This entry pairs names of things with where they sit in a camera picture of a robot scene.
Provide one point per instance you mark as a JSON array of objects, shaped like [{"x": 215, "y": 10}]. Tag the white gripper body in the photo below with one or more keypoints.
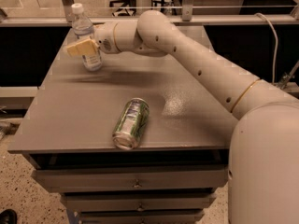
[{"x": 105, "y": 38}]

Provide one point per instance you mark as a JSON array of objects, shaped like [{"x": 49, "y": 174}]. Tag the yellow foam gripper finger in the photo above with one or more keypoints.
[{"x": 87, "y": 47}]

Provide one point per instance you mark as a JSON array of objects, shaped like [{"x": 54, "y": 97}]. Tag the clear plastic water bottle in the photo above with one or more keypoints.
[{"x": 83, "y": 28}]

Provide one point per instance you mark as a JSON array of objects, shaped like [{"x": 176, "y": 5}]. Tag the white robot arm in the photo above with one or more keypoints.
[{"x": 263, "y": 172}]

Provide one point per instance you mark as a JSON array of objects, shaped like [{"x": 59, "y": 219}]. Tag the black office chair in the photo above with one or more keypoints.
[{"x": 123, "y": 7}]

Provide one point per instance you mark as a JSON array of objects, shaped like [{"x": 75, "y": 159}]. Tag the lying green soda can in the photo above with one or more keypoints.
[{"x": 132, "y": 122}]

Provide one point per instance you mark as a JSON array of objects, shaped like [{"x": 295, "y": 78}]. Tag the grey drawer cabinet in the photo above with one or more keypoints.
[{"x": 170, "y": 178}]

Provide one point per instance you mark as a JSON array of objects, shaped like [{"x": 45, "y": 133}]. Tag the black shoe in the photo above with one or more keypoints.
[{"x": 8, "y": 216}]

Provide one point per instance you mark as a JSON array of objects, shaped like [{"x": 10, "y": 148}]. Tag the metal railing frame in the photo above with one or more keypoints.
[{"x": 58, "y": 12}]

